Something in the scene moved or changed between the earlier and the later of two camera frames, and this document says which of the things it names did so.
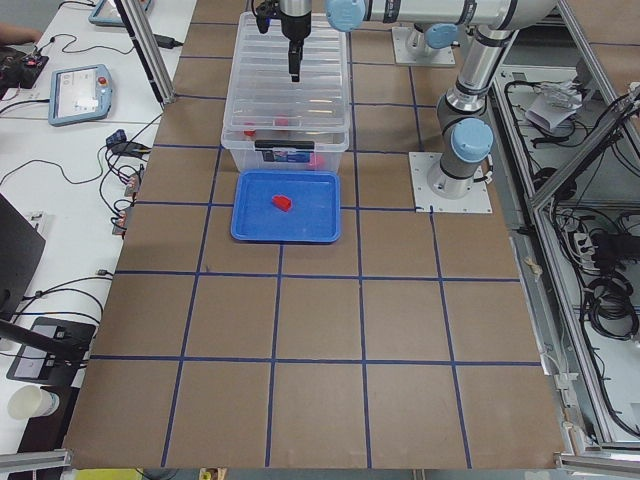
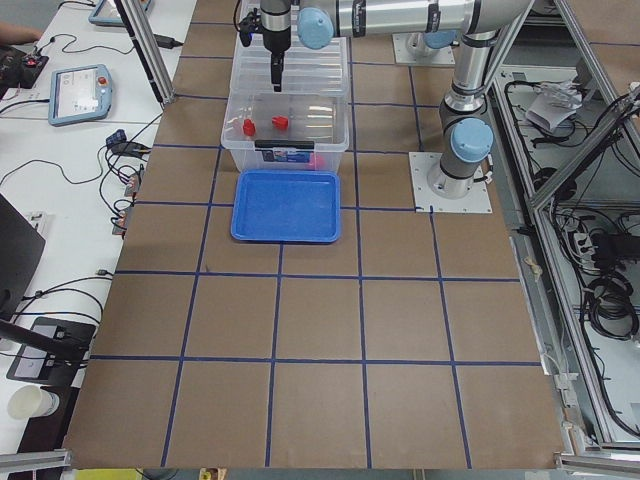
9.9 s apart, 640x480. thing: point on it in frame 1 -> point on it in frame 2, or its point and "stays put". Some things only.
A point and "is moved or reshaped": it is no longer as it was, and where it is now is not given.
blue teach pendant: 79,94 stays put
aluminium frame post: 147,51 stays put
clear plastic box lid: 263,96 is moved or reshaped
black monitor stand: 21,246 stays put
